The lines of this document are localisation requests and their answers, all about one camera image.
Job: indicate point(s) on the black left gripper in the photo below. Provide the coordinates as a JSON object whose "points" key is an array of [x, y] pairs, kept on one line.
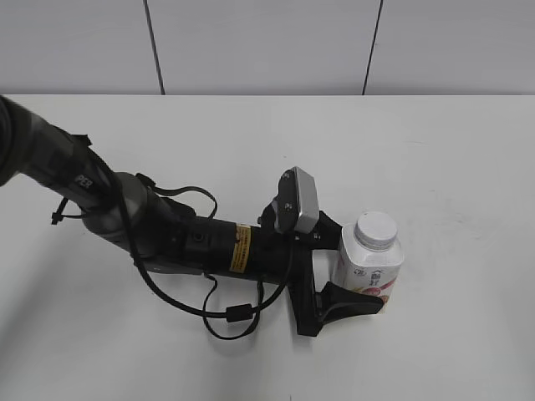
{"points": [[312, 309]]}

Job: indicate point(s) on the white yili changqing yogurt bottle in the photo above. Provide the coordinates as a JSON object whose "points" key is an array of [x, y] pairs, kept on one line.
{"points": [[362, 270]]}

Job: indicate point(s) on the white plastic bottle cap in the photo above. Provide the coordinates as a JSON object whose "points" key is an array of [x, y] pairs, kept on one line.
{"points": [[376, 230]]}

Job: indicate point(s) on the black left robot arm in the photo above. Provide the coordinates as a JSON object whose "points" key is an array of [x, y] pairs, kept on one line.
{"points": [[164, 236]]}

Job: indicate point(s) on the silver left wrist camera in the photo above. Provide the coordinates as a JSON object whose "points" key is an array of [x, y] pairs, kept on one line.
{"points": [[296, 203]]}

